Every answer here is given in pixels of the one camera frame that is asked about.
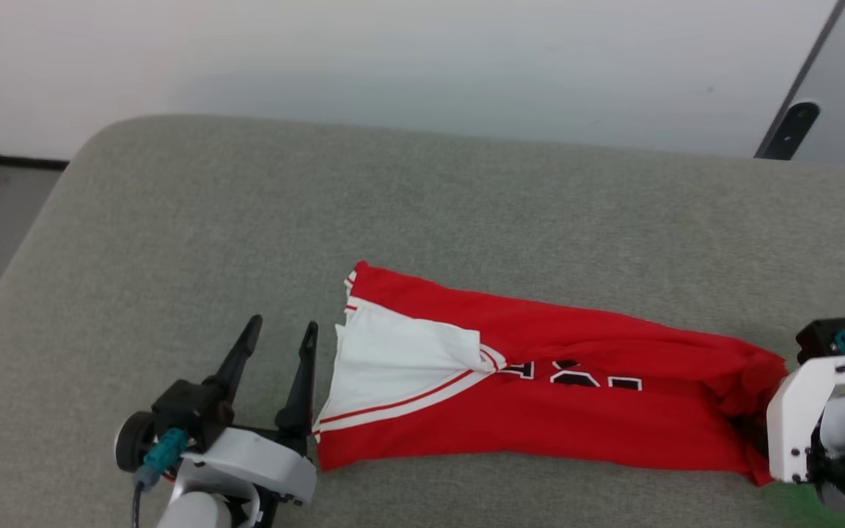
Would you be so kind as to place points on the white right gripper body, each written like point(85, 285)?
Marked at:
point(796, 418)

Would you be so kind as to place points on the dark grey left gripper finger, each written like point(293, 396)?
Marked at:
point(238, 359)
point(301, 396)

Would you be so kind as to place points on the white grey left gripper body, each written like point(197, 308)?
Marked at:
point(261, 462)

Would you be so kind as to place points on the red and white jersey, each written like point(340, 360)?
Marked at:
point(540, 425)

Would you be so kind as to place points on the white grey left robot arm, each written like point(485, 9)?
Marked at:
point(199, 510)

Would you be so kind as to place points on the grey fabric sofa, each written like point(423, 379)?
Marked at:
point(466, 205)

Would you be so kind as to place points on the dark rounded door stopper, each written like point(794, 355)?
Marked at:
point(791, 128)

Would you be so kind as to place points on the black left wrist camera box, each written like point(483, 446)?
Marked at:
point(188, 411)

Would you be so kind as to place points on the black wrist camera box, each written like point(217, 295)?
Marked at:
point(188, 411)
point(818, 339)

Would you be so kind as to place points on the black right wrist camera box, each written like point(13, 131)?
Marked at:
point(818, 339)

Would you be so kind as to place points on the grey door frame strip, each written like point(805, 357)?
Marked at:
point(811, 66)

